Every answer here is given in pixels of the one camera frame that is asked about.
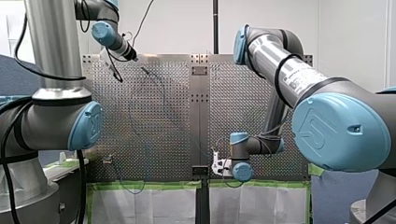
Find black upright pole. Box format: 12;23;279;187
212;0;219;55

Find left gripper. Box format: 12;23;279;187
125;46;138;63

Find grey board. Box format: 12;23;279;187
311;168;379;224

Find blue cable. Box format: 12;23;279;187
110;69;216;196

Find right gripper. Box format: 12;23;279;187
221;161;233;177

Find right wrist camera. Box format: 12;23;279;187
210;147;233;177

